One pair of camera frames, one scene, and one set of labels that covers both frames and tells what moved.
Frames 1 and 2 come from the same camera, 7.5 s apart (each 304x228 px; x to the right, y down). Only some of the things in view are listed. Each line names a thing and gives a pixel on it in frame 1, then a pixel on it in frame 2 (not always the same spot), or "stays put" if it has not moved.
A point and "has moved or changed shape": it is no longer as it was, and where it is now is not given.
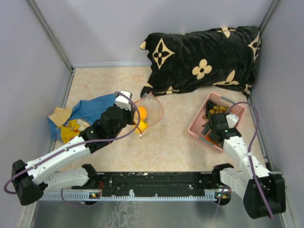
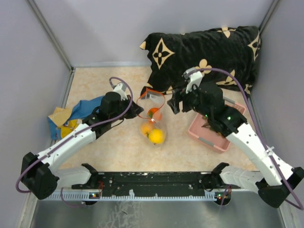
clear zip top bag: x=148 y=112 has moved or changed shape
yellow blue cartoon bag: x=63 y=128 stays put
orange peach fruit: x=143 y=112 → x=146 y=128
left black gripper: x=131 y=114 → x=134 y=110
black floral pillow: x=182 y=63 stays put
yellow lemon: x=143 y=125 → x=156 y=136
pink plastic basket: x=233 y=115 stays put
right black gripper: x=206 y=128 → x=177 y=96
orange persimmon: x=208 y=139 → x=155 y=114
